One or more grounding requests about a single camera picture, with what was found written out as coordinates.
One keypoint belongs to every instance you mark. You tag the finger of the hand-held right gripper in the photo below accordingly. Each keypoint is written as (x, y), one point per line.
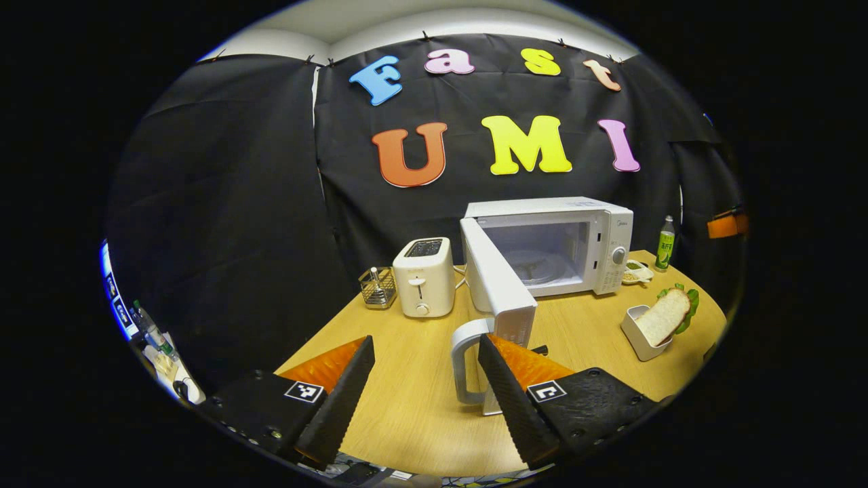
(725, 224)

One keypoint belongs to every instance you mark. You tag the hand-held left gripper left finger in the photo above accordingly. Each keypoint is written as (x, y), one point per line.
(342, 400)

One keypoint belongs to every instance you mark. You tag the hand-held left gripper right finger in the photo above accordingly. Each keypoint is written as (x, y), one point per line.
(515, 400)

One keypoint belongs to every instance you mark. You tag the sandwich with lettuce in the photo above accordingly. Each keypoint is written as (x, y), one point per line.
(668, 314)

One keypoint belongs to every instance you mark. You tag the white microwave oven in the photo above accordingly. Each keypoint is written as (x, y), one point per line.
(556, 224)

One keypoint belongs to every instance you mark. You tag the green label drink bottle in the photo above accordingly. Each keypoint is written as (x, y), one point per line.
(665, 247)

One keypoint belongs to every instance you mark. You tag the white divided snack plate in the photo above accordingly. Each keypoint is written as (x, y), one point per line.
(637, 272)

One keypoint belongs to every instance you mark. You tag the white toaster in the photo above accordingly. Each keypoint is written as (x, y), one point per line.
(424, 278)

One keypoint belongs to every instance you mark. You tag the clear plastic bottle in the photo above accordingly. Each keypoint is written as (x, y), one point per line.
(154, 332)

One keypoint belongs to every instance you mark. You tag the black backdrop cloth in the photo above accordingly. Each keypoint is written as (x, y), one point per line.
(258, 203)

